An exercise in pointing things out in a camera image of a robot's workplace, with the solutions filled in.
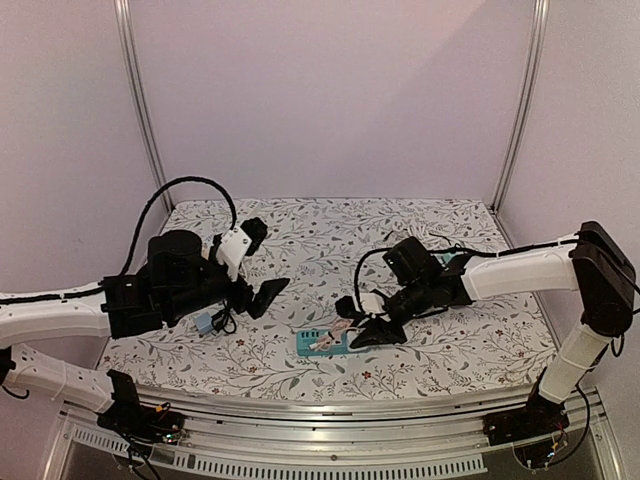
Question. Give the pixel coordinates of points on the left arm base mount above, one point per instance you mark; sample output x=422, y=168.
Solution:
x=129, y=418

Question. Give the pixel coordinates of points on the floral table cloth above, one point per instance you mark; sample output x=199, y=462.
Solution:
x=328, y=248

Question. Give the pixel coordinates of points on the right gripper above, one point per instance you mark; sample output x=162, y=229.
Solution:
x=379, y=313

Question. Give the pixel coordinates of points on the right aluminium frame post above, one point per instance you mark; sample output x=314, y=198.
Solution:
x=525, y=100

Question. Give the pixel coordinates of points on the left aluminium frame post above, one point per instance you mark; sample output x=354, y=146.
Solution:
x=124, y=23

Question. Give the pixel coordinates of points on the light blue charger plug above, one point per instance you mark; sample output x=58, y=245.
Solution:
x=203, y=323

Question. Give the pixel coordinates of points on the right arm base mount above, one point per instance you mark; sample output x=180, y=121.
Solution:
x=537, y=417

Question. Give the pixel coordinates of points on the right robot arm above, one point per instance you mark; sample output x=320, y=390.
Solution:
x=589, y=262

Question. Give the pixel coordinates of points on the teal blue power strip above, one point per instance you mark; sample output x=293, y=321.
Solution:
x=326, y=343

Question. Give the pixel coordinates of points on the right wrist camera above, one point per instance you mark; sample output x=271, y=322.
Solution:
x=369, y=303

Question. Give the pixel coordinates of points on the white power strip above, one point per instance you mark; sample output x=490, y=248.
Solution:
x=253, y=207

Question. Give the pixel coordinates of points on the aluminium front rail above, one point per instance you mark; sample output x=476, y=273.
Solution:
x=430, y=437

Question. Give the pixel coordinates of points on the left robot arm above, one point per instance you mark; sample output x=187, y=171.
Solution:
x=57, y=315

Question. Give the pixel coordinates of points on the aluminium frame post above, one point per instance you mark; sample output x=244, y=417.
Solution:
x=525, y=100
x=124, y=23

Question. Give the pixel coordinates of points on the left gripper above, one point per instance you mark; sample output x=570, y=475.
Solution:
x=261, y=300

